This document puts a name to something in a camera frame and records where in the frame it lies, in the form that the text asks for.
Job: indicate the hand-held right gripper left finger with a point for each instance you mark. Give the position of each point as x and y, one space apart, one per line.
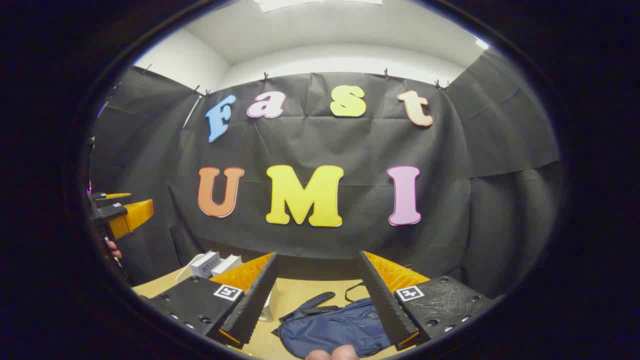
255 305

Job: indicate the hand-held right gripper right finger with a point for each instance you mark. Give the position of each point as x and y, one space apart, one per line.
382 305

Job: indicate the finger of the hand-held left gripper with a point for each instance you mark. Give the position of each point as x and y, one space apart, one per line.
112 195
135 215

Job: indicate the white book pale spine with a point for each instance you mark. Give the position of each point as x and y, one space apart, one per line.
226 265

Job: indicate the blue schoolbag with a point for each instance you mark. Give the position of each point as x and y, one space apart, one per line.
330 327

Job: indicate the cream bookshelf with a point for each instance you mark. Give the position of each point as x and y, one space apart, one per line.
184 272

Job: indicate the black backdrop cloth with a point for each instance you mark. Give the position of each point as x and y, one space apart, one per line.
350 145

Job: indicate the ceiling light panel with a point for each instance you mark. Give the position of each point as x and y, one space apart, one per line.
320 4

